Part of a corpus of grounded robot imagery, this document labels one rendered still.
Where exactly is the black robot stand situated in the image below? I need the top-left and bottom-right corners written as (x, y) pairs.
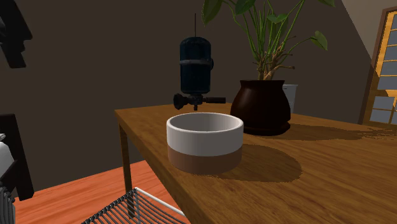
top-left (0, 113), bottom-right (35, 202)

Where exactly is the dark blue cylindrical coffee grinder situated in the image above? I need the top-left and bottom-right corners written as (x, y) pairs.
top-left (172, 13), bottom-right (227, 112)

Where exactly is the white and brown bowl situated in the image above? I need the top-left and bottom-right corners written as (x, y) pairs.
top-left (166, 111), bottom-right (244, 176)

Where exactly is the green plant in brown pot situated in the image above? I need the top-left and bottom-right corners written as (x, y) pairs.
top-left (201, 0), bottom-right (337, 137)

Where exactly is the wooden table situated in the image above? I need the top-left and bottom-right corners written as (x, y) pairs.
top-left (114, 102), bottom-right (397, 224)

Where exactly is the wooden framed window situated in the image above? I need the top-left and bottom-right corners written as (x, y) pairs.
top-left (358, 6), bottom-right (397, 127)

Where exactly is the white framed wire rack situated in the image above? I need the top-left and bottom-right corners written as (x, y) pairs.
top-left (81, 186), bottom-right (187, 224)

